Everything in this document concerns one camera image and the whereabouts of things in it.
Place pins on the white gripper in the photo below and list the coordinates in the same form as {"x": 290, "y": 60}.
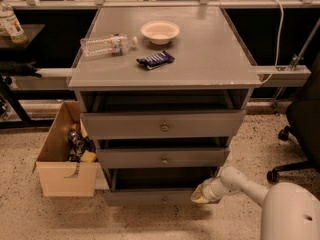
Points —
{"x": 209, "y": 190}

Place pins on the grey bottom drawer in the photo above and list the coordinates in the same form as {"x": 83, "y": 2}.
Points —
{"x": 155, "y": 186}

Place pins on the grey drawer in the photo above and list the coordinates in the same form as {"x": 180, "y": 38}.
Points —
{"x": 131, "y": 118}
{"x": 162, "y": 152}
{"x": 155, "y": 186}

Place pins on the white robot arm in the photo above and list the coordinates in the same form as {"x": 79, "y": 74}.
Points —
{"x": 289, "y": 211}

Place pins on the grey middle drawer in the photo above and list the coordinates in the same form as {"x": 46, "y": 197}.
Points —
{"x": 162, "y": 152}

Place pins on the grey top drawer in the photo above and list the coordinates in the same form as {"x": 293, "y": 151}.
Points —
{"x": 131, "y": 118}

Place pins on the grey drawer cabinet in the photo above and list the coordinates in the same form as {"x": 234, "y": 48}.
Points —
{"x": 209, "y": 65}

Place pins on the yellow sponge in box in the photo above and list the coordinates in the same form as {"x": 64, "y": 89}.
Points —
{"x": 88, "y": 157}

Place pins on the cans inside box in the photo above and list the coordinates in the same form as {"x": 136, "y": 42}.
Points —
{"x": 79, "y": 145}

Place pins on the black office chair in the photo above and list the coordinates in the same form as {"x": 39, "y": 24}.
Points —
{"x": 303, "y": 117}

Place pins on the cardboard box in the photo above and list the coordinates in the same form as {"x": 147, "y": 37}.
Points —
{"x": 60, "y": 177}

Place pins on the dark blue snack packet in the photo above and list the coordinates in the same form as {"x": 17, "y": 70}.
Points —
{"x": 156, "y": 60}

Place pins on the clear plastic water bottle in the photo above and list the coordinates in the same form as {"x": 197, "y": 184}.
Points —
{"x": 115, "y": 44}

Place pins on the grey metal railing beam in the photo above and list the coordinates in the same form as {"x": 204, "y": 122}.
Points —
{"x": 65, "y": 5}

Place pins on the black side table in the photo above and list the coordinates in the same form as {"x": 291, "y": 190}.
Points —
{"x": 9, "y": 69}

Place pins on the green label spray bottle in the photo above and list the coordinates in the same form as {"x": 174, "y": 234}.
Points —
{"x": 11, "y": 23}

